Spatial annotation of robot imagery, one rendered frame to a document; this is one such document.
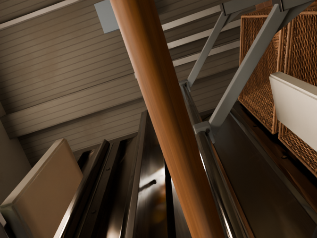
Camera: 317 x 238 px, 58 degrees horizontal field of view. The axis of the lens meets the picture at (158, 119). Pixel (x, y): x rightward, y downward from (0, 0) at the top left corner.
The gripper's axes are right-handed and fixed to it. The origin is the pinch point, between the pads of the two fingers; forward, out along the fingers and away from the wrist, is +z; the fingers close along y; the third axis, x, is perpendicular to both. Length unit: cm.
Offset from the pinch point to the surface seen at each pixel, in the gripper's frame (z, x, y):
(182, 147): 5.1, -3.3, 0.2
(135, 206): 55, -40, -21
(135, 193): 62, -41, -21
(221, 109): 42.1, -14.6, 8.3
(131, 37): 5.2, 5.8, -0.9
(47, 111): 319, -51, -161
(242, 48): 152, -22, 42
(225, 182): 20.7, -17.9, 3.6
